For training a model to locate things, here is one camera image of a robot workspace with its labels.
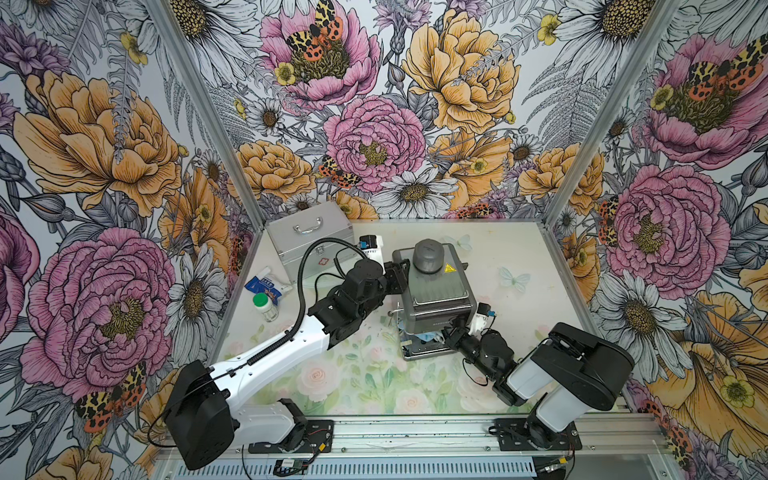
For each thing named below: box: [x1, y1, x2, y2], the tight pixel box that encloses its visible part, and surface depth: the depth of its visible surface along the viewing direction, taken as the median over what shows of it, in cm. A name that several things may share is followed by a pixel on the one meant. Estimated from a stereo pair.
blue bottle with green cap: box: [244, 267, 293, 306], surface depth 101 cm
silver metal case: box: [265, 201, 355, 283], surface depth 101 cm
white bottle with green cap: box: [252, 292, 279, 322], surface depth 91 cm
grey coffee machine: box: [388, 239, 477, 361], surface depth 74 cm
